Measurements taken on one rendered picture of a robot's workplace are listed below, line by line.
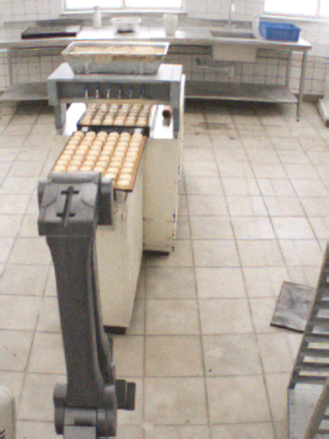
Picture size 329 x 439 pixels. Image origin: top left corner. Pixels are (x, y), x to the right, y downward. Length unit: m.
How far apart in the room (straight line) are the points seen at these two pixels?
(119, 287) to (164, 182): 0.74
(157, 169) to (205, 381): 1.20
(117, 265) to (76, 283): 1.71
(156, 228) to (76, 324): 2.39
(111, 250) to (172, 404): 0.79
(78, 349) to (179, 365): 1.86
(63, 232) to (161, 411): 1.82
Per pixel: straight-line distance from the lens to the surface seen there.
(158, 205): 3.01
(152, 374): 2.56
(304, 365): 2.26
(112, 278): 2.47
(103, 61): 2.76
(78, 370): 0.79
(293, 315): 2.94
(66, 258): 0.69
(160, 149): 2.84
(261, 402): 2.50
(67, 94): 2.90
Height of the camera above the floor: 1.96
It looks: 32 degrees down
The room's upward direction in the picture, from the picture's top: 1 degrees clockwise
